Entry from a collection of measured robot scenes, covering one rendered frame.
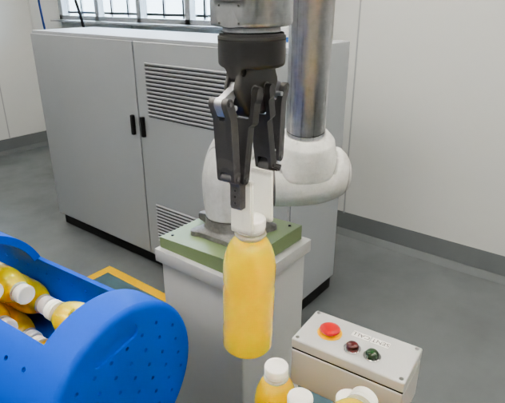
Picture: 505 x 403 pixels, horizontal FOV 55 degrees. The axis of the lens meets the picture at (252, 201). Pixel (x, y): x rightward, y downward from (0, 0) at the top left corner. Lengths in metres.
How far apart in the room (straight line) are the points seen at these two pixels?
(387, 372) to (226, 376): 0.69
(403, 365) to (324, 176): 0.57
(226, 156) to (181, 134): 2.20
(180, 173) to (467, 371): 1.81
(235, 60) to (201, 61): 2.01
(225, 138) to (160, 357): 0.43
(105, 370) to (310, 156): 0.72
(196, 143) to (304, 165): 1.49
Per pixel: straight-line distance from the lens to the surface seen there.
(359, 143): 3.55
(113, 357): 0.76
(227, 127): 0.52
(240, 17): 0.52
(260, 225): 0.61
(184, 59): 2.62
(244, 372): 1.40
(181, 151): 2.77
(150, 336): 0.80
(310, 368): 0.90
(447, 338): 2.84
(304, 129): 1.22
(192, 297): 1.38
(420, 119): 3.34
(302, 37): 1.14
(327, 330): 0.89
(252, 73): 0.55
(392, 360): 0.87
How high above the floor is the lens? 1.65
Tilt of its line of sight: 23 degrees down
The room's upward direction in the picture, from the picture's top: straight up
